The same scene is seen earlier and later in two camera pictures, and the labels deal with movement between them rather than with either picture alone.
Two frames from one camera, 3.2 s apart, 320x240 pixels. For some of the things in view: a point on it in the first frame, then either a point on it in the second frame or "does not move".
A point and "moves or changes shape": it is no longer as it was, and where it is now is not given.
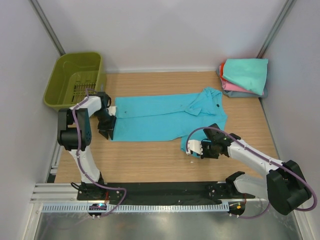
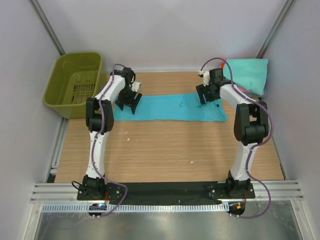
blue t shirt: (182, 116) moves or changes shape
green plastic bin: (73, 75) does not move
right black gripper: (207, 149) to (206, 91)
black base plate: (129, 193) does not move
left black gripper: (105, 124) to (127, 100)
